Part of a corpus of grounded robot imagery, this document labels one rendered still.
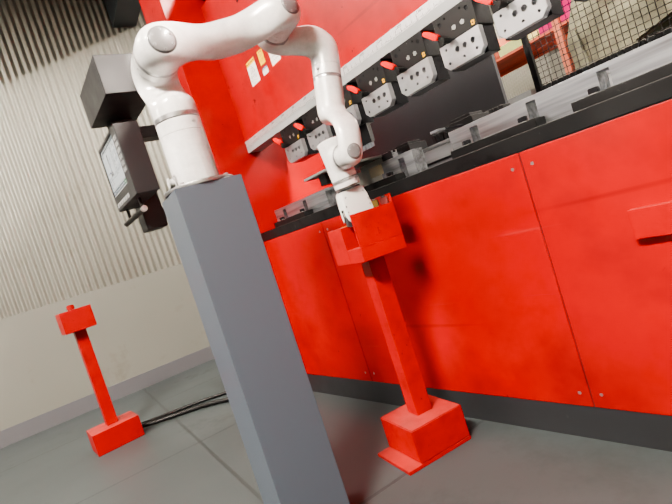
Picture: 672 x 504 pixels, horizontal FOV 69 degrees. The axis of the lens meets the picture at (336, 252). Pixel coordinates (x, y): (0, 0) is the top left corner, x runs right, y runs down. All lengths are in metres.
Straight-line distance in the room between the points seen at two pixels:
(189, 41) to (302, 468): 1.15
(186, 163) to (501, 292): 0.98
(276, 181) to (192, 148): 1.44
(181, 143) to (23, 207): 3.28
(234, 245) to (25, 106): 3.63
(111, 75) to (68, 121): 1.97
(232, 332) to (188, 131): 0.53
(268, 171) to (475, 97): 1.15
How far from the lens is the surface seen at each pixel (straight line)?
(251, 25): 1.54
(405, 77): 1.78
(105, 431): 3.11
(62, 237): 4.50
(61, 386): 4.48
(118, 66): 2.83
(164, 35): 1.39
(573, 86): 1.47
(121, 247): 4.51
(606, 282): 1.40
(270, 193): 2.71
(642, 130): 1.29
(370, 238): 1.50
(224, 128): 2.70
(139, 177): 2.62
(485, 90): 2.24
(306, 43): 1.64
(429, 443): 1.66
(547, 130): 1.38
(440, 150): 2.05
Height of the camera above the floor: 0.79
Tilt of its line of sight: 3 degrees down
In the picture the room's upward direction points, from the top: 18 degrees counter-clockwise
